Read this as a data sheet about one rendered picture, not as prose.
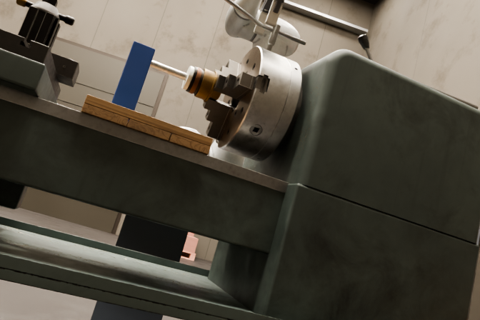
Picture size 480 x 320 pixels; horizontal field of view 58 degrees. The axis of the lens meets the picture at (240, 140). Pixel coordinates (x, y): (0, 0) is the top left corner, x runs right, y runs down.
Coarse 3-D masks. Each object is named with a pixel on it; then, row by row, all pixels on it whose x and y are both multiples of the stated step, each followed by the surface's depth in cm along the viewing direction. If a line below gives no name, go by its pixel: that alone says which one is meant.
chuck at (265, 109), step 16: (256, 48) 123; (256, 64) 117; (272, 64) 116; (288, 64) 119; (272, 80) 113; (288, 80) 115; (224, 96) 140; (256, 96) 111; (272, 96) 112; (240, 112) 117; (256, 112) 112; (272, 112) 113; (240, 128) 113; (272, 128) 114; (224, 144) 121; (240, 144) 118; (256, 144) 117
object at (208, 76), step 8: (200, 72) 119; (208, 72) 120; (216, 72) 122; (192, 80) 118; (200, 80) 119; (208, 80) 119; (192, 88) 119; (200, 88) 119; (208, 88) 119; (200, 96) 121; (208, 96) 120; (216, 96) 122
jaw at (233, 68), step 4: (228, 64) 132; (232, 64) 132; (236, 64) 133; (240, 64) 134; (224, 68) 129; (228, 68) 130; (232, 68) 131; (236, 68) 132; (240, 68) 133; (220, 72) 127; (224, 72) 128; (228, 72) 128; (232, 72) 129; (236, 72) 130; (240, 72) 131
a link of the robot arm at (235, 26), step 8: (232, 8) 170; (232, 16) 171; (256, 16) 174; (232, 24) 174; (240, 24) 172; (248, 24) 173; (232, 32) 179; (240, 32) 177; (248, 32) 175; (248, 40) 180
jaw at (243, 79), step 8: (216, 80) 119; (224, 80) 119; (232, 80) 116; (240, 80) 112; (248, 80) 113; (256, 80) 113; (264, 80) 113; (216, 88) 118; (224, 88) 117; (232, 88) 116; (240, 88) 114; (248, 88) 113; (256, 88) 112; (264, 88) 113; (232, 96) 121; (240, 96) 120
